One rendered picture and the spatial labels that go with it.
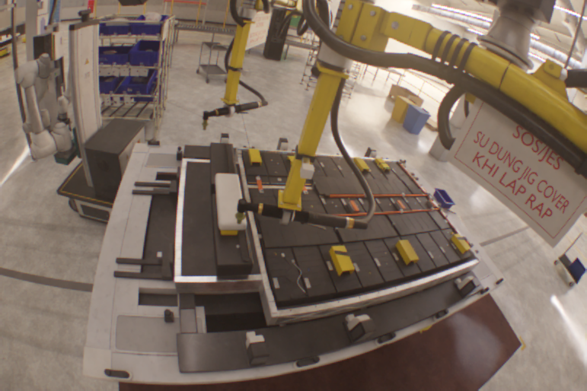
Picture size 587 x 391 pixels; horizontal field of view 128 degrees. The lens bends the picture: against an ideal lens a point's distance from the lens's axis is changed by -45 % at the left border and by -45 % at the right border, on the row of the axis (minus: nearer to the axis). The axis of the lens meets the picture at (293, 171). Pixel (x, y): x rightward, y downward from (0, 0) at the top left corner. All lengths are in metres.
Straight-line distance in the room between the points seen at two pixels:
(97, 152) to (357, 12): 2.04
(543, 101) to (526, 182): 0.17
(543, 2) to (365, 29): 0.40
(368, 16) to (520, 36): 0.36
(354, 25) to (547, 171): 0.52
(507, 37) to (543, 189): 0.33
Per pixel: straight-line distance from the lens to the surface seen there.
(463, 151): 0.60
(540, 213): 0.62
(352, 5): 0.65
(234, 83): 1.50
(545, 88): 0.53
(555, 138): 0.54
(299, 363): 1.19
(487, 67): 0.53
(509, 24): 0.69
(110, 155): 2.20
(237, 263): 1.08
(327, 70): 0.68
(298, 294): 1.17
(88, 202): 2.61
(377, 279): 1.38
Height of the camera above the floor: 1.99
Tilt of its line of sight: 33 degrees down
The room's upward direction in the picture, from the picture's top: 17 degrees clockwise
